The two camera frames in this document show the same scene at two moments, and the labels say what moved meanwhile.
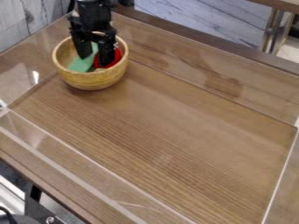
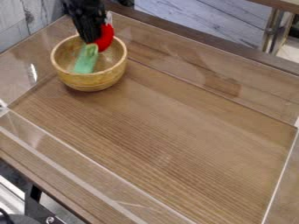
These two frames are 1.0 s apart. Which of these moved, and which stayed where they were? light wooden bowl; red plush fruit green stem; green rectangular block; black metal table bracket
Moved: red plush fruit green stem
Stayed: green rectangular block; light wooden bowl; black metal table bracket
